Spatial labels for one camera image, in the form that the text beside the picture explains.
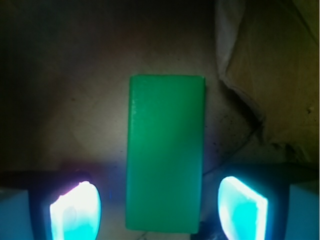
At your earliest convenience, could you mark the green rectangular block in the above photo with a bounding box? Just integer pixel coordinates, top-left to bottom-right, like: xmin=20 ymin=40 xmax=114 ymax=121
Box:
xmin=125 ymin=75 xmax=206 ymax=234

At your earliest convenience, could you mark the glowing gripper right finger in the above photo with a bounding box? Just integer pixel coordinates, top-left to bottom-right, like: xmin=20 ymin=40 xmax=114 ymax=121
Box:
xmin=217 ymin=163 xmax=320 ymax=240

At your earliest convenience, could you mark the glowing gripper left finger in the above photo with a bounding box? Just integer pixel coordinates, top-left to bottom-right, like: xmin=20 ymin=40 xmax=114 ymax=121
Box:
xmin=0 ymin=170 xmax=101 ymax=240

